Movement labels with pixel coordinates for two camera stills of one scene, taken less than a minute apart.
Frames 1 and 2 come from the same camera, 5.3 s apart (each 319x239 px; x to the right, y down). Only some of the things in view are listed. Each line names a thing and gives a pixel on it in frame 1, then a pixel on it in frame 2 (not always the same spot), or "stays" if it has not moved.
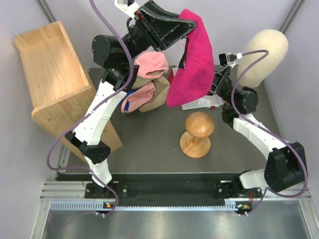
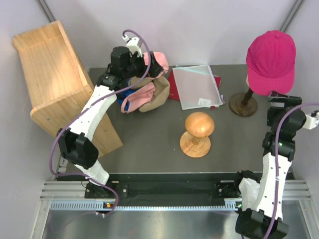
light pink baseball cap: x=152 y=64 stays
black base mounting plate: x=178 y=186 stays
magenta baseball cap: x=196 y=77 to x=270 y=59
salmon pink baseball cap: x=138 y=98 stays
